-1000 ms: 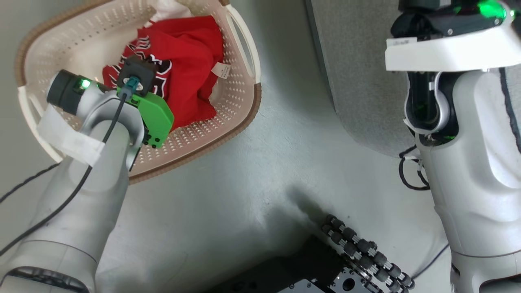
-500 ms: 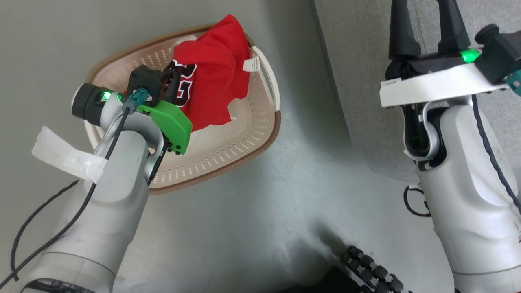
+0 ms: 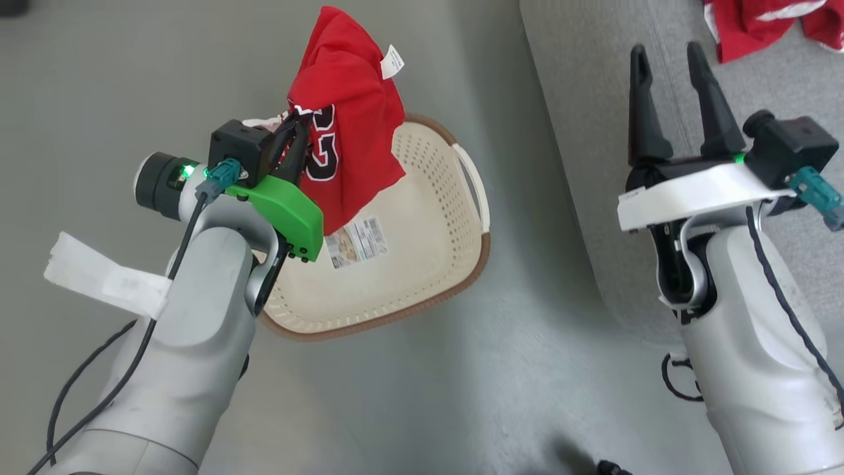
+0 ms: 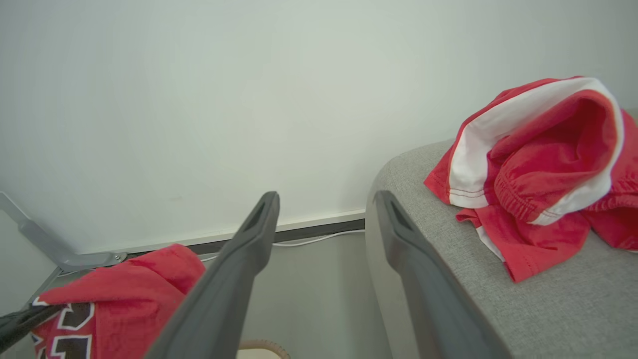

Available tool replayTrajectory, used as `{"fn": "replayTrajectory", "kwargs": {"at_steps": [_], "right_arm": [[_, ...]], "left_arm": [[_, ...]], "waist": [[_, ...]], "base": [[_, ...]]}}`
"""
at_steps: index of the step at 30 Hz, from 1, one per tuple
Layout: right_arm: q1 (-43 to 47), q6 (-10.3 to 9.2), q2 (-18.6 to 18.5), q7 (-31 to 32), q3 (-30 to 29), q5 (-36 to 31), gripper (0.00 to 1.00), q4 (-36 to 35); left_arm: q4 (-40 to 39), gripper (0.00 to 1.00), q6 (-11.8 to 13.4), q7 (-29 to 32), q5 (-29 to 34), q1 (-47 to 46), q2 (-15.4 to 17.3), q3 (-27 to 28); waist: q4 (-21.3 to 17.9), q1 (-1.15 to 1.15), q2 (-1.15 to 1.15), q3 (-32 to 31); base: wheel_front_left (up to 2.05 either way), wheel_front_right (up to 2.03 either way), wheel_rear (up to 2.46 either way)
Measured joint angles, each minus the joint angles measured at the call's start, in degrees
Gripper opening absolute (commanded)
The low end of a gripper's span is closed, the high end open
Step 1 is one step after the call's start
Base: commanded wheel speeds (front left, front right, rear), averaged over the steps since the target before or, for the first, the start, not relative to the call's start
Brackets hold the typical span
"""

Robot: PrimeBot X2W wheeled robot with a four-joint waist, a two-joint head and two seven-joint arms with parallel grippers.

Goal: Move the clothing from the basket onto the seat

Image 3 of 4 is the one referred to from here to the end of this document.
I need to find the red garment with white trim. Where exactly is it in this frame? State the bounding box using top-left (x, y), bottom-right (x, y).
top-left (702, 0), bottom-right (844, 65)

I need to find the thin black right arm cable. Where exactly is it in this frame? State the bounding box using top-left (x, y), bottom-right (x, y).
top-left (745, 206), bottom-right (844, 431)

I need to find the red jersey with black letters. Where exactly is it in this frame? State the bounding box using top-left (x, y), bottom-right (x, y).
top-left (286, 5), bottom-right (407, 237)

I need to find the grey fabric sofa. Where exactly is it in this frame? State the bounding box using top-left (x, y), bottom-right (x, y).
top-left (519, 0), bottom-right (844, 350)

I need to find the teal right camera connector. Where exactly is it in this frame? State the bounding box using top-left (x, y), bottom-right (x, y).
top-left (789, 166), bottom-right (844, 232)

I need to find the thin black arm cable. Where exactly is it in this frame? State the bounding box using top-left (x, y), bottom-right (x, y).
top-left (26, 191), bottom-right (209, 475)
top-left (745, 206), bottom-right (844, 431)

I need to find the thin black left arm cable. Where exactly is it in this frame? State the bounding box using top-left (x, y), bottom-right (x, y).
top-left (26, 191), bottom-right (209, 475)

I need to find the black cable loop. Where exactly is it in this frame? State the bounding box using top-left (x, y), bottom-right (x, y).
top-left (661, 353), bottom-right (706, 404)

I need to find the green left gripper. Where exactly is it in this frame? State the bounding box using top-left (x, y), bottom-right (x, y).
top-left (224, 110), bottom-right (325, 264)

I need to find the printed basket label sticker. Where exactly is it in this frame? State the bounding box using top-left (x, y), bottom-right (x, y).
top-left (324, 216), bottom-right (390, 270)

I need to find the white tape tag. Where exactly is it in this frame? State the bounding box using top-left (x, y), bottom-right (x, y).
top-left (44, 231), bottom-right (173, 321)

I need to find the cream laundry basket brown rim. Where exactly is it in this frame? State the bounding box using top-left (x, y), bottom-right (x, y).
top-left (241, 113), bottom-right (493, 342)

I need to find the teal left camera connector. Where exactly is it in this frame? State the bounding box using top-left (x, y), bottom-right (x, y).
top-left (195, 158), bottom-right (246, 202)

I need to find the teal camera connector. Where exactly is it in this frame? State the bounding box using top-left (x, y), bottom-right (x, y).
top-left (195, 158), bottom-right (246, 202)
top-left (789, 166), bottom-right (844, 232)

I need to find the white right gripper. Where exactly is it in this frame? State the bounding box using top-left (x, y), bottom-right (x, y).
top-left (618, 41), bottom-right (796, 232)

